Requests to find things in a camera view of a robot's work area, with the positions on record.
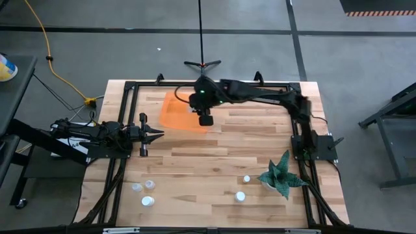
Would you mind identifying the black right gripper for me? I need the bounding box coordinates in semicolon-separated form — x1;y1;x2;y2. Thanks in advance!
188;75;225;113

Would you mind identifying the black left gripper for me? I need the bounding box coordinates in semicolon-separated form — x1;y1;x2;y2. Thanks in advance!
128;112;165;158

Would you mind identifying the orange translucent plastic basket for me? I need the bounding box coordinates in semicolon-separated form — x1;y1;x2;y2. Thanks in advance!
159;91;209;133

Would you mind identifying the black tripod pole stand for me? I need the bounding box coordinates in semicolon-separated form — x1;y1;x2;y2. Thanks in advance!
183;0;222;76

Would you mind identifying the white paper box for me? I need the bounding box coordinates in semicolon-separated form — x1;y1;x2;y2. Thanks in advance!
50;122;98;159

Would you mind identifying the green plant in white pot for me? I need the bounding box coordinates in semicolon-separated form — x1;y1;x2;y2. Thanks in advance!
257;149;309;201

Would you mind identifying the black cart with caster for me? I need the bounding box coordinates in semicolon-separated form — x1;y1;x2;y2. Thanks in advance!
0;54;90;211

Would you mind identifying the yellow blue white container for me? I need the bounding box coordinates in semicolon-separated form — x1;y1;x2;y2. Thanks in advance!
0;53;19;82

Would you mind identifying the black metal stand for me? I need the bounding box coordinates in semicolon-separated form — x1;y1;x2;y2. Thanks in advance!
358;81;416;190

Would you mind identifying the black mat with orange stripes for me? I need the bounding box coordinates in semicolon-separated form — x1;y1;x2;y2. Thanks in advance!
339;0;416;17

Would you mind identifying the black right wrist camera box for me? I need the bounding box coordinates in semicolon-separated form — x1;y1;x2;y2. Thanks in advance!
198;109;215;127

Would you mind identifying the black aluminium rig frame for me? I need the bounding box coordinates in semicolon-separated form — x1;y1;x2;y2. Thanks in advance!
73;71;350;229

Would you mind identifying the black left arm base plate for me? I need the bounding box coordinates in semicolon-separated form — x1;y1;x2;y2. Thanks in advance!
86;142;133;160

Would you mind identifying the yellow extension cable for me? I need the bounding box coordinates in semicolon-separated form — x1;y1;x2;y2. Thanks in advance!
24;0;98;108

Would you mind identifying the thin black cable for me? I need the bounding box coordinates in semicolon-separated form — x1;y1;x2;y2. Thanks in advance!
32;73;86;114

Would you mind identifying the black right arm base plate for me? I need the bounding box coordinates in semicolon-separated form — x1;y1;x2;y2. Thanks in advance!
291;133;345;162

